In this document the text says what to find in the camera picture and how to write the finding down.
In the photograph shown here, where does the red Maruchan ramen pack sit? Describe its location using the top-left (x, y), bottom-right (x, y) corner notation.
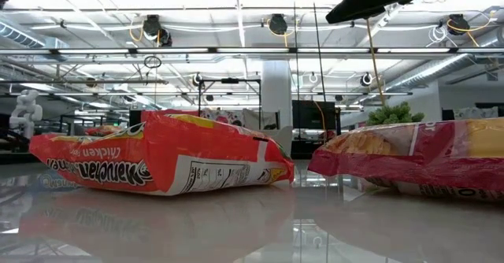
top-left (308, 117), bottom-right (504, 203)

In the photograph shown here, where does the green artificial plant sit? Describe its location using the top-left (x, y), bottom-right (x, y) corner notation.
top-left (366, 101), bottom-right (425, 127)

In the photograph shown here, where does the black background monitor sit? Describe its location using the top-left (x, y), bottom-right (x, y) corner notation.
top-left (291, 99), bottom-right (342, 132)

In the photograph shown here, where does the black equipment box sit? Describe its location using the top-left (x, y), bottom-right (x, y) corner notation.
top-left (291, 138), bottom-right (328, 161)

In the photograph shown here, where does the light grey plastic bin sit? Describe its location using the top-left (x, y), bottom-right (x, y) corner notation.
top-left (267, 125), bottom-right (295, 158)

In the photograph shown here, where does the floral patterned panel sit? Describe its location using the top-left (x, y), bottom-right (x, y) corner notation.
top-left (200, 108), bottom-right (245, 127)

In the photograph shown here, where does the white robot figure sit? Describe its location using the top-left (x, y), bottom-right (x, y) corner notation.
top-left (8, 89), bottom-right (43, 138)

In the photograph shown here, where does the black hanging cable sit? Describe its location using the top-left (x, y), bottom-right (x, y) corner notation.
top-left (291, 0), bottom-right (300, 101)
top-left (309, 0), bottom-right (328, 102)

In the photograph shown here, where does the yellow hanging cable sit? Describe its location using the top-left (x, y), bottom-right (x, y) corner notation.
top-left (365, 18), bottom-right (387, 106)

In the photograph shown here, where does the black frame stand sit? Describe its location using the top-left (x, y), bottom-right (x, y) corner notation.
top-left (198, 77), bottom-right (263, 124)

